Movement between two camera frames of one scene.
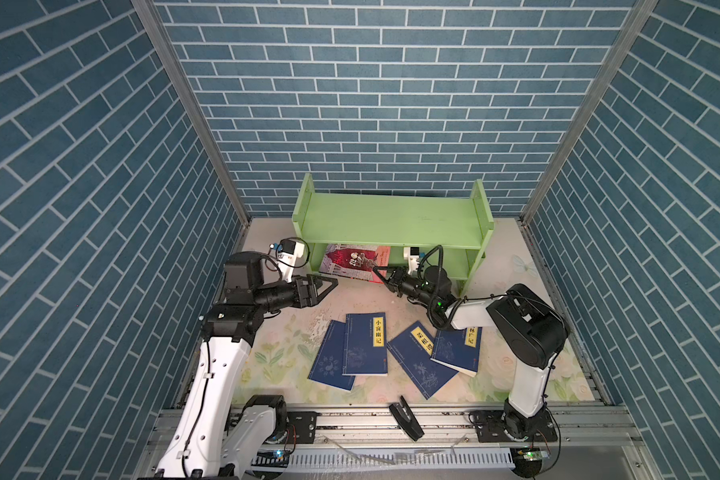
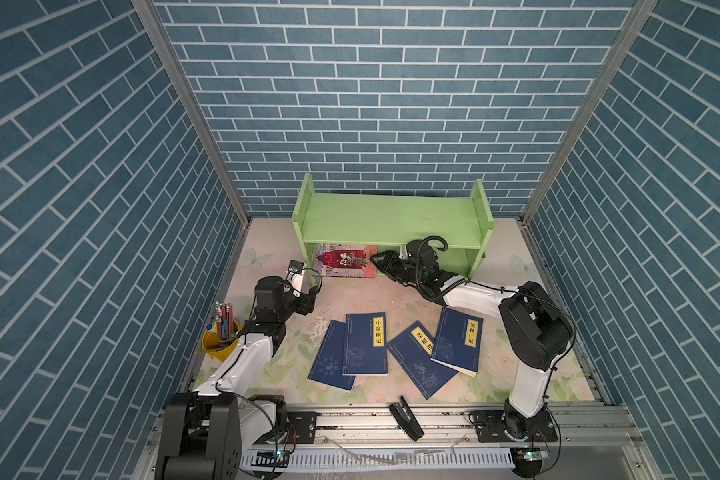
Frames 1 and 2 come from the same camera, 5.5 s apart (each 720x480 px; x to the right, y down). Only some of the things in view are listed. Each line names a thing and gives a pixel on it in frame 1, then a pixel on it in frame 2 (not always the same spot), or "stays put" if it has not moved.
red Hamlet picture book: x=356 y=261 stays put
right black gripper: x=396 y=283 to x=387 y=265
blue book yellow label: x=365 y=345 stays put
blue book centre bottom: x=413 y=350 stays put
